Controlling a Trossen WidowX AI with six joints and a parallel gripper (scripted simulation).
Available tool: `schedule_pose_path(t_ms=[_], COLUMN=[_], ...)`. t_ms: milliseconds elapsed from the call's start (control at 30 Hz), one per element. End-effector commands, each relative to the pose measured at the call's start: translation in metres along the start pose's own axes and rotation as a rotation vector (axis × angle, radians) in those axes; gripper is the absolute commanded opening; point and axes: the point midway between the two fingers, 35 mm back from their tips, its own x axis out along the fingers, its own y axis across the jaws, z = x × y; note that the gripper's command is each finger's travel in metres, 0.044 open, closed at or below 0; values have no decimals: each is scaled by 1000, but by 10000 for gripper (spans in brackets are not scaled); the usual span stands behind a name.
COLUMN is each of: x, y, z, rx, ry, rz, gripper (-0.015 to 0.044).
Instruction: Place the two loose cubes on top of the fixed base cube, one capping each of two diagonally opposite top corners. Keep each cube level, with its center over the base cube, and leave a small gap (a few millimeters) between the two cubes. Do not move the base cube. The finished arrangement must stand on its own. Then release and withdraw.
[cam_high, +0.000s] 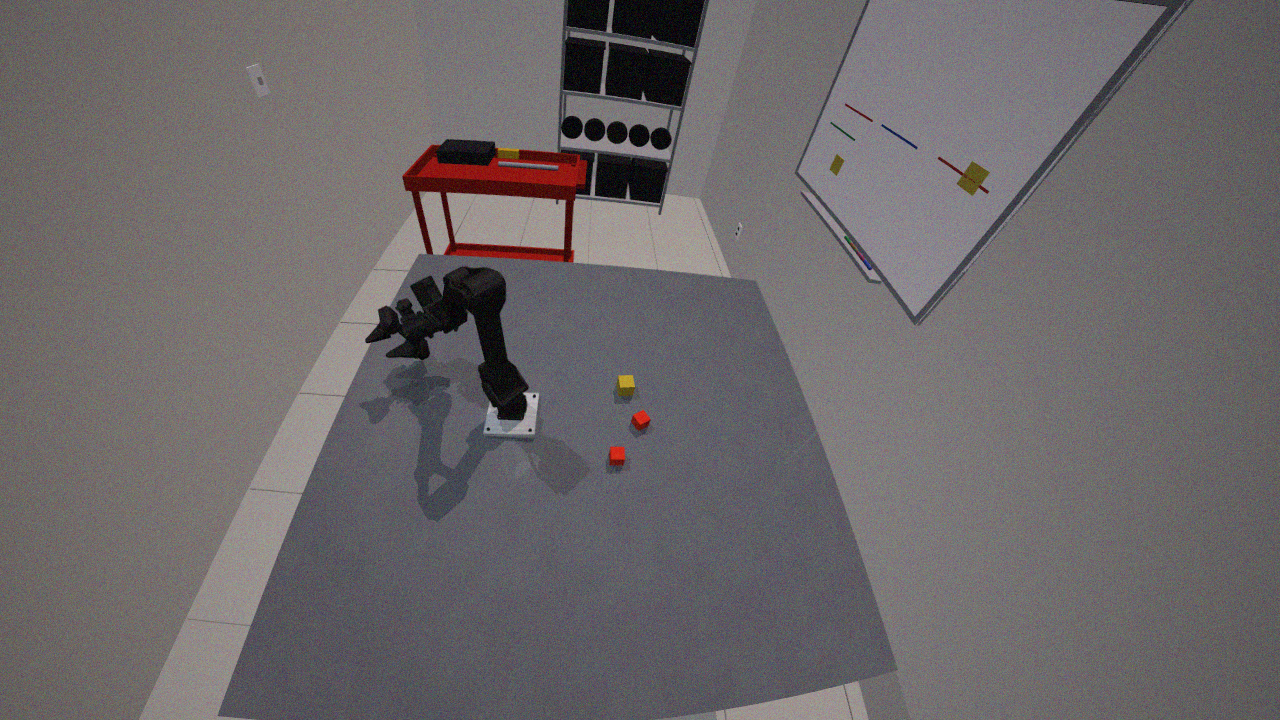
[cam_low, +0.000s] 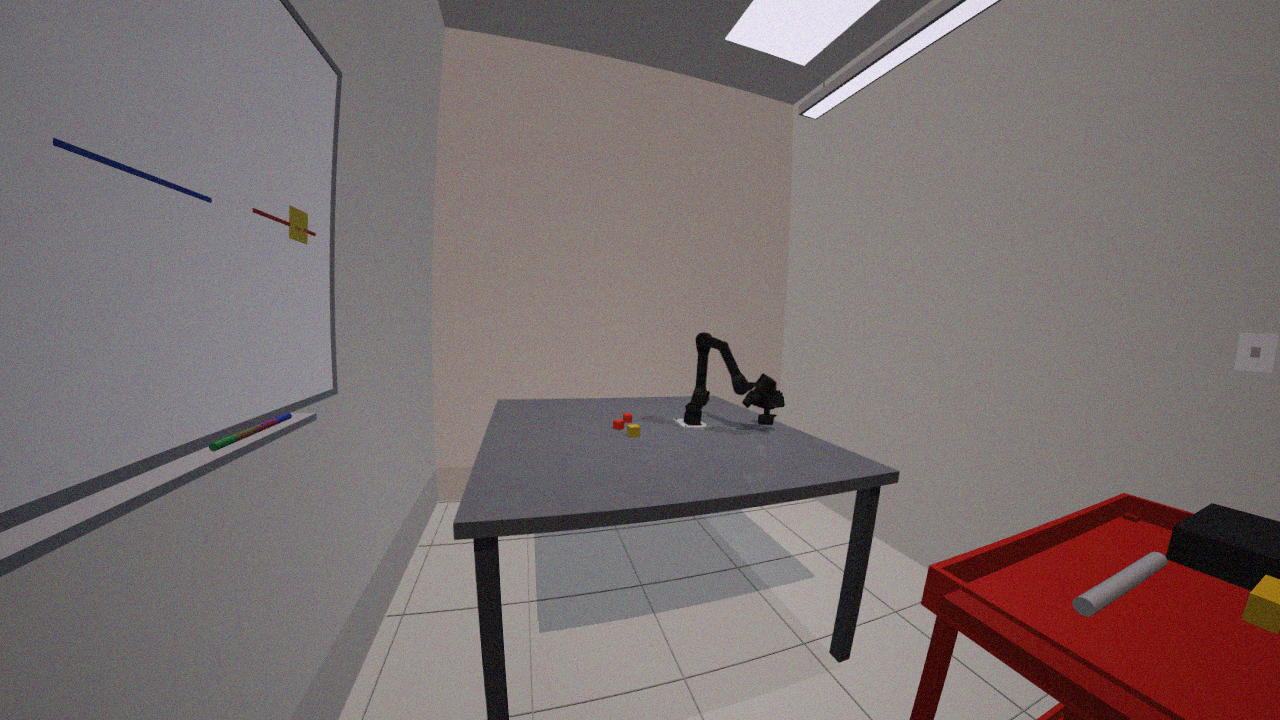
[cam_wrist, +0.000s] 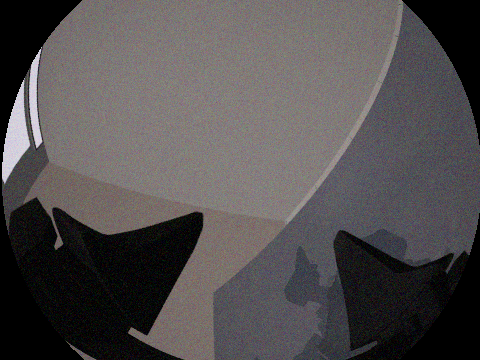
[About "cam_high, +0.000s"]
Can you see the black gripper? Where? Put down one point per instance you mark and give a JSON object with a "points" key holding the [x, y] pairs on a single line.
{"points": [[413, 330]]}

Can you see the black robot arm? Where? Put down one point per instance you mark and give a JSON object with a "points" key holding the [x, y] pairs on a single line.
{"points": [[481, 291]]}

